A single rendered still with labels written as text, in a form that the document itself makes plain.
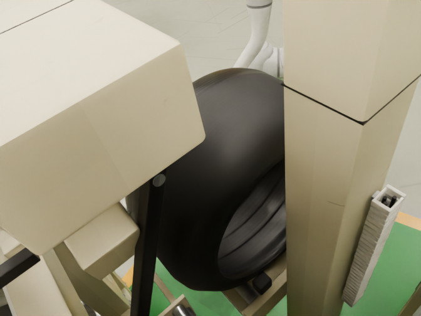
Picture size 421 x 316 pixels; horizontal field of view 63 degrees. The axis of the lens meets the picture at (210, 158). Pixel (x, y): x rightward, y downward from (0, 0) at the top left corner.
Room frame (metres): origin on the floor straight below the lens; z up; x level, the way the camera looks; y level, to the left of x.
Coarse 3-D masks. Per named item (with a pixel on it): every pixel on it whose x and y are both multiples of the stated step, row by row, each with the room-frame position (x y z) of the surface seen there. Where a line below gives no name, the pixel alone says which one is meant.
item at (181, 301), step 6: (180, 300) 0.31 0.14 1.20; (186, 300) 0.31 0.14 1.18; (174, 306) 0.30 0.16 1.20; (180, 306) 0.30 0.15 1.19; (186, 306) 0.31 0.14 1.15; (162, 312) 0.29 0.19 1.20; (168, 312) 0.29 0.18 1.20; (174, 312) 0.29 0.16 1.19; (180, 312) 0.28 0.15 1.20; (186, 312) 0.28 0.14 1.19; (192, 312) 0.29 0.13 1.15
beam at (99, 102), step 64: (0, 0) 0.60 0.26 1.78; (64, 0) 0.53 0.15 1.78; (0, 64) 0.38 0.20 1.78; (64, 64) 0.34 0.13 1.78; (128, 64) 0.31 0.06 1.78; (0, 128) 0.26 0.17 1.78; (64, 128) 0.26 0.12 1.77; (128, 128) 0.29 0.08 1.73; (192, 128) 0.32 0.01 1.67; (0, 192) 0.22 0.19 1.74; (64, 192) 0.24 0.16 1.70; (128, 192) 0.27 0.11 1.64
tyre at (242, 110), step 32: (224, 96) 0.60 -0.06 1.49; (256, 96) 0.58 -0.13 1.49; (224, 128) 0.51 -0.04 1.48; (256, 128) 0.49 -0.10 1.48; (192, 160) 0.47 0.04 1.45; (224, 160) 0.45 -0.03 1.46; (256, 160) 0.44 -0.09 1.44; (192, 192) 0.42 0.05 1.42; (224, 192) 0.40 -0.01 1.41; (256, 192) 0.72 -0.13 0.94; (160, 224) 0.42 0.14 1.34; (192, 224) 0.38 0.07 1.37; (224, 224) 0.38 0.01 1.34; (256, 224) 0.61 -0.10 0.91; (160, 256) 0.40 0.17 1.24; (192, 256) 0.35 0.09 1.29; (224, 256) 0.51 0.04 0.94; (256, 256) 0.49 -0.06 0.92; (192, 288) 0.36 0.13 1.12; (224, 288) 0.36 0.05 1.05
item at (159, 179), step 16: (160, 176) 0.32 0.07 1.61; (144, 192) 0.31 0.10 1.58; (160, 192) 0.31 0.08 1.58; (144, 208) 0.30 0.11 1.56; (160, 208) 0.31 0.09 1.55; (144, 224) 0.30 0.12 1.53; (144, 240) 0.29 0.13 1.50; (144, 256) 0.28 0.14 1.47; (144, 272) 0.27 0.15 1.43; (144, 288) 0.26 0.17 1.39; (144, 304) 0.26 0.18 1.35
